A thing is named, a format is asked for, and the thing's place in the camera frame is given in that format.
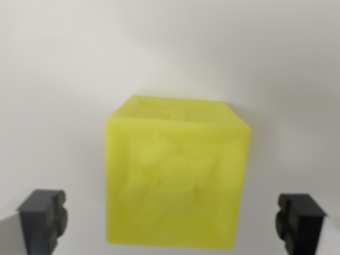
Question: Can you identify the yellow cube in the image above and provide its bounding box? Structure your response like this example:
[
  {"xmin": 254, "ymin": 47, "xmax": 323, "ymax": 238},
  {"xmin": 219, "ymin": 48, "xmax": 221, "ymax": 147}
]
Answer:
[{"xmin": 104, "ymin": 95, "xmax": 252, "ymax": 251}]

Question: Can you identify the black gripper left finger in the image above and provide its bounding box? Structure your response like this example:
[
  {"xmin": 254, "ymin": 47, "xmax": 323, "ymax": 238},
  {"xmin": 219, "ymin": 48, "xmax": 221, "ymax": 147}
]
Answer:
[{"xmin": 0, "ymin": 189, "xmax": 69, "ymax": 255}]

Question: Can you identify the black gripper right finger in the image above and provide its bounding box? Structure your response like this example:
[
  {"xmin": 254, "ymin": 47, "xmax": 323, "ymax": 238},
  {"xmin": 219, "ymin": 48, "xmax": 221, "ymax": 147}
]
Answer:
[{"xmin": 274, "ymin": 193, "xmax": 340, "ymax": 255}]

